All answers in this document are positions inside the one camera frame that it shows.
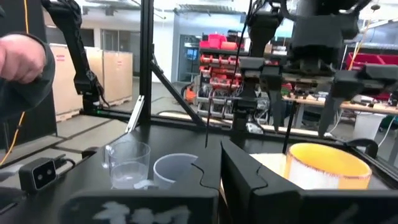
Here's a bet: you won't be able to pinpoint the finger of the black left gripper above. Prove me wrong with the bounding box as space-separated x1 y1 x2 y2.
318 91 346 138
269 90 287 131

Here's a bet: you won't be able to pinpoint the rack with red bins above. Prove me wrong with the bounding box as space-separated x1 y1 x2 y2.
195 30 249 121

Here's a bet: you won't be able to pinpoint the wooden workbench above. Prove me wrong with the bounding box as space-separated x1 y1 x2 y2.
281 95 398 116

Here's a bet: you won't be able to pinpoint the grey mug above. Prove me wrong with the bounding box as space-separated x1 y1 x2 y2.
153 153 199 190

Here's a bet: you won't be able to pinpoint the black frame post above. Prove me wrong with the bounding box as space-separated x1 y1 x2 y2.
139 0 155 125

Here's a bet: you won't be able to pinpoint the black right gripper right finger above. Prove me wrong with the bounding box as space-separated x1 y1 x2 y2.
220 139 398 224

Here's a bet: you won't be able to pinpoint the black frame brace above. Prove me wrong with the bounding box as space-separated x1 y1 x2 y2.
150 60 206 127

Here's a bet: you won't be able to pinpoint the wooden crates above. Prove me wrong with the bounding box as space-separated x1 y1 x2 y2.
49 43 105 123

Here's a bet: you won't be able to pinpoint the white bin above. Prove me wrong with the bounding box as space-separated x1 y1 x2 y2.
353 111 387 141

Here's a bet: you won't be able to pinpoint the red storage bin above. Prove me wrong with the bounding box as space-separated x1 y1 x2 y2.
345 52 398 71

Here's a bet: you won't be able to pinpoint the clear glass mug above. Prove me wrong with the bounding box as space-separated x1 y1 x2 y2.
101 141 152 190

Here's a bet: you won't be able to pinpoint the yellow cable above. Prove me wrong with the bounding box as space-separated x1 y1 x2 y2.
0 0 29 166

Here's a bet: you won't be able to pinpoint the black table-level camera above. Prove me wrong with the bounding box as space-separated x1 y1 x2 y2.
18 157 58 191

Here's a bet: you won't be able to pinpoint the cardboard crate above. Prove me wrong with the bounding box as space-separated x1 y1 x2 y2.
102 50 134 107

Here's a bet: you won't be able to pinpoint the person's hand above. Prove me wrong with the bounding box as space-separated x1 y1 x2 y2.
0 33 47 85

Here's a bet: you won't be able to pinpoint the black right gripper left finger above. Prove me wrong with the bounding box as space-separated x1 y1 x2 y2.
58 139 222 224

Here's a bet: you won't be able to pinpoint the black curved corner handle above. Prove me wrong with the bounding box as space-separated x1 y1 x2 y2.
344 138 379 159

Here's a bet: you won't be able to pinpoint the black sleeved cable bundle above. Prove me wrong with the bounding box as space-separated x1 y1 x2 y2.
40 0 108 114

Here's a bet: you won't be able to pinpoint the person's forearm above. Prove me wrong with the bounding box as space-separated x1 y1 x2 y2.
0 30 57 121

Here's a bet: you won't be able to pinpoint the yellow ceramic mug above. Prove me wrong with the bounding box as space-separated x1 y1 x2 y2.
284 142 373 190

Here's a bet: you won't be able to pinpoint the silver metal bracket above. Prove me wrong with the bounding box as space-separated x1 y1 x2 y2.
125 95 146 134

